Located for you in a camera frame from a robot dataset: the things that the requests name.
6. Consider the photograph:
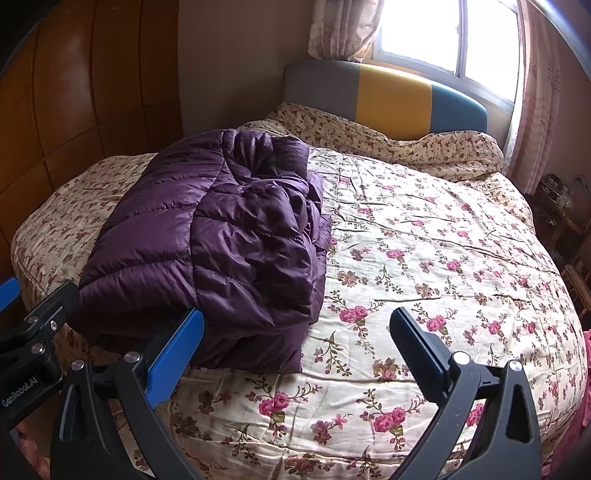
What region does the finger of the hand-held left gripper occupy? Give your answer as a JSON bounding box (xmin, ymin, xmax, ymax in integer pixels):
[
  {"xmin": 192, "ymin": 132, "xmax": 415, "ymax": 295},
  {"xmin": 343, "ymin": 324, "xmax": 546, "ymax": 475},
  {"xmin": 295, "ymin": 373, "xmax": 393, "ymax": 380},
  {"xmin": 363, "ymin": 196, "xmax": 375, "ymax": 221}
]
[
  {"xmin": 0, "ymin": 279, "xmax": 80, "ymax": 370},
  {"xmin": 0, "ymin": 277, "xmax": 21, "ymax": 315}
]

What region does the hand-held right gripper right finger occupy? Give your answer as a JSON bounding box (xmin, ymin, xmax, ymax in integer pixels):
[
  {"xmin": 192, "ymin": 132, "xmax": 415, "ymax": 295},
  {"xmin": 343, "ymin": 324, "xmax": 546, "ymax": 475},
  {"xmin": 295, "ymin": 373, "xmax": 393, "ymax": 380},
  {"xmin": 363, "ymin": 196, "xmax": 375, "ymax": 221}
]
[{"xmin": 389, "ymin": 307, "xmax": 542, "ymax": 480}]

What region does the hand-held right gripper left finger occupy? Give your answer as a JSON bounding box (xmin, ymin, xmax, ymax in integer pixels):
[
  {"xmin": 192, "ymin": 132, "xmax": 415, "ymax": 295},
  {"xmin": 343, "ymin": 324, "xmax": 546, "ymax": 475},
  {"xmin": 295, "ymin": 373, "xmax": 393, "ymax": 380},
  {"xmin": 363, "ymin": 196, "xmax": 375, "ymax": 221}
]
[{"xmin": 50, "ymin": 308, "xmax": 205, "ymax": 480}]

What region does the purple quilted down jacket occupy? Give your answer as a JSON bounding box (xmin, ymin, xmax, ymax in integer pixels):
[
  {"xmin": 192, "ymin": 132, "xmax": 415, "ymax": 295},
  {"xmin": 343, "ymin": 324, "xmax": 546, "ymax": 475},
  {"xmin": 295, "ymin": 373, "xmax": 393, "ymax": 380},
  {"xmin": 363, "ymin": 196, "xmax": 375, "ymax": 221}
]
[{"xmin": 76, "ymin": 128, "xmax": 333, "ymax": 374}]

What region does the large-flower floral quilt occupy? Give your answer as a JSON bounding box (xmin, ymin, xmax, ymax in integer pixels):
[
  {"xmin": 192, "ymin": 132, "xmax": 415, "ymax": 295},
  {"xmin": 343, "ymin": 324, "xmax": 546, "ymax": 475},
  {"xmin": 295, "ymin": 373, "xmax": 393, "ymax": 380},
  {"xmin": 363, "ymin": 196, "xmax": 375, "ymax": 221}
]
[{"xmin": 10, "ymin": 147, "xmax": 588, "ymax": 480}]

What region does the cluttered wooden shelf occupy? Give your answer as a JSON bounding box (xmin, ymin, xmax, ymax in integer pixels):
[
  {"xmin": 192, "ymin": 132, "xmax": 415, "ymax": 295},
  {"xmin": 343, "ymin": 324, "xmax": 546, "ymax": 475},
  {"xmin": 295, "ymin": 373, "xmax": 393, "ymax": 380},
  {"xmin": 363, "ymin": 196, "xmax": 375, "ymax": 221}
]
[{"xmin": 531, "ymin": 173, "xmax": 591, "ymax": 319}]

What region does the grey yellow teal headboard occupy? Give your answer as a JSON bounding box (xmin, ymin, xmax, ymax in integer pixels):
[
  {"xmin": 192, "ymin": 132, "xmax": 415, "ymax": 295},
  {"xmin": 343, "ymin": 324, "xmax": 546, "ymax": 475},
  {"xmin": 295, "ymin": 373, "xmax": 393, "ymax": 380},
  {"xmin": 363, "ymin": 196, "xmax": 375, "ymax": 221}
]
[{"xmin": 283, "ymin": 60, "xmax": 489, "ymax": 140}]

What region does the large bright window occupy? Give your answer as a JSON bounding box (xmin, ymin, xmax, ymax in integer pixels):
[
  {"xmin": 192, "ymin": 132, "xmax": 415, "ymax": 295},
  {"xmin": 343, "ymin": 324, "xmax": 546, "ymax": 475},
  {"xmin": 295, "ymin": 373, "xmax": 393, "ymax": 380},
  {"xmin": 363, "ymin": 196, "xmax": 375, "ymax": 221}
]
[{"xmin": 369, "ymin": 0, "xmax": 525, "ymax": 104}]

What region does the short pink patterned curtain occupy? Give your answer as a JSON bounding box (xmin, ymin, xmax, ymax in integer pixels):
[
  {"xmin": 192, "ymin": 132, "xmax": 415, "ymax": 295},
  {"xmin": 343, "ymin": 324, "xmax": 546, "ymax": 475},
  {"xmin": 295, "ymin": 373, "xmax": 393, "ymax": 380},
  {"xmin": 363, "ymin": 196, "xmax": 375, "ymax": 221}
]
[{"xmin": 308, "ymin": 0, "xmax": 386, "ymax": 63}]

